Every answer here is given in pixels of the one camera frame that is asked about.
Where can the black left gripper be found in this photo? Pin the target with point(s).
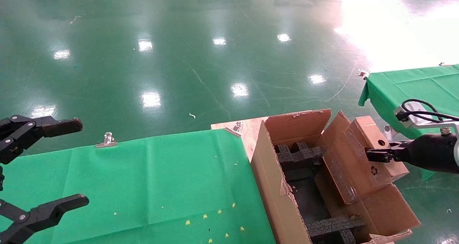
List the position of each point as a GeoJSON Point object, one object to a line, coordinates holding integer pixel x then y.
{"type": "Point", "coordinates": [1, 179]}

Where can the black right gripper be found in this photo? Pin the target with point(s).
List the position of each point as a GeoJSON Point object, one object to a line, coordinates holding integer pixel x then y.
{"type": "Point", "coordinates": [430, 152]}

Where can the small brown cardboard box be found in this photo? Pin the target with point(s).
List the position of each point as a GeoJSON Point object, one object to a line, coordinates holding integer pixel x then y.
{"type": "Point", "coordinates": [358, 165]}

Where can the large open cardboard carton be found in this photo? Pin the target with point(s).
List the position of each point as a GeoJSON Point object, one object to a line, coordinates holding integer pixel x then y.
{"type": "Point", "coordinates": [272, 186]}

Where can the grey table leg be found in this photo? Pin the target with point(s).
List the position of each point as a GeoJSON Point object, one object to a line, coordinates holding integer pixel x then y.
{"type": "Point", "coordinates": [389, 131]}

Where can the silver binder clip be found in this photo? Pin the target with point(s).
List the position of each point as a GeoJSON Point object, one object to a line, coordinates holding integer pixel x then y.
{"type": "Point", "coordinates": [363, 73]}
{"type": "Point", "coordinates": [237, 126]}
{"type": "Point", "coordinates": [441, 64]}
{"type": "Point", "coordinates": [106, 140]}

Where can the small green tablecloth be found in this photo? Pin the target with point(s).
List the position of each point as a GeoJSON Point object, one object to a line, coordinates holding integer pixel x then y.
{"type": "Point", "coordinates": [423, 86]}

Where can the black foam insert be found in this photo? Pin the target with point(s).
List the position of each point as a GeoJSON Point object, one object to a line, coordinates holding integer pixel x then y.
{"type": "Point", "coordinates": [297, 158]}
{"type": "Point", "coordinates": [333, 226]}

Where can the large green tablecloth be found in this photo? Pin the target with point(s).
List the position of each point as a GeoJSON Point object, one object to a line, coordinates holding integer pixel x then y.
{"type": "Point", "coordinates": [143, 179]}

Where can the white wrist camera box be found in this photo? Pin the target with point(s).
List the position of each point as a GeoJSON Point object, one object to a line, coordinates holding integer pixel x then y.
{"type": "Point", "coordinates": [417, 121]}

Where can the silver camera mounting bracket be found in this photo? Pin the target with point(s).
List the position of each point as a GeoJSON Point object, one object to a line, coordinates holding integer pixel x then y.
{"type": "Point", "coordinates": [444, 125]}

